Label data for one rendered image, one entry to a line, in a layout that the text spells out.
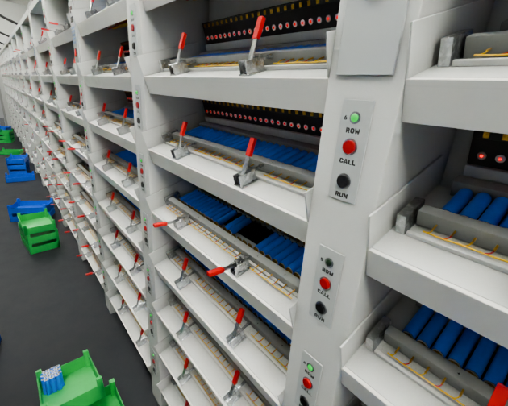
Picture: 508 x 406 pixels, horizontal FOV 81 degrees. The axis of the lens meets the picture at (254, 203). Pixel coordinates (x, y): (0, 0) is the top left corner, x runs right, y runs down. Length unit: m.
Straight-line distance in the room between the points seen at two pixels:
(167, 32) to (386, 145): 0.72
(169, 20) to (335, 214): 0.72
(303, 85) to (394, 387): 0.42
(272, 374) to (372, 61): 0.60
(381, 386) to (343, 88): 0.39
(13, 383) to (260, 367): 1.32
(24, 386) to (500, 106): 1.81
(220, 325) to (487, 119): 0.68
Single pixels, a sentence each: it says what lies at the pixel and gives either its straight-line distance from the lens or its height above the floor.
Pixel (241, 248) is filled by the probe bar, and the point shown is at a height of 0.93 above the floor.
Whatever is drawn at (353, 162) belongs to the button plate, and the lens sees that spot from 0.38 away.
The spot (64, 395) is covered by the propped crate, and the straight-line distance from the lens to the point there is 1.63.
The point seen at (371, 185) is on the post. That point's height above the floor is 1.16.
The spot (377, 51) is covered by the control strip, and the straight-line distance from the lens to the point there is 0.37.
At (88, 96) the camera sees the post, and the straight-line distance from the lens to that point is 1.59.
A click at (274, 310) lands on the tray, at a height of 0.89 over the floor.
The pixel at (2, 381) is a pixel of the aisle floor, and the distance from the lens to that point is 1.87.
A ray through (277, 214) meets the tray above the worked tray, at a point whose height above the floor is 1.07.
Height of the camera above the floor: 1.25
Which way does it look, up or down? 20 degrees down
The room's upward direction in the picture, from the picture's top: 4 degrees clockwise
